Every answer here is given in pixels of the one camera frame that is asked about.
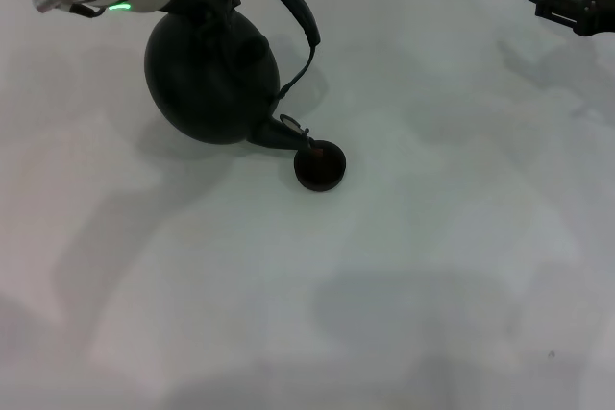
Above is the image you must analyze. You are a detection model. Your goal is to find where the black round teapot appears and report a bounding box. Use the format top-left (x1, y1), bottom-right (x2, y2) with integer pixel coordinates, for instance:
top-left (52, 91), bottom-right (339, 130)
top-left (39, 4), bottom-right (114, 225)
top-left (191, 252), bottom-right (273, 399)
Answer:
top-left (143, 0), bottom-right (322, 150)

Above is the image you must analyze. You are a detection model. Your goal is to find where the small dark teacup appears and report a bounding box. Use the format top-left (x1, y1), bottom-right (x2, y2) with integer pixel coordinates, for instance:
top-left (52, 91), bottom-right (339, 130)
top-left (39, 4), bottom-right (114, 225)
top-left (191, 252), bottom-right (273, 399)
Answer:
top-left (292, 138), bottom-right (348, 194)

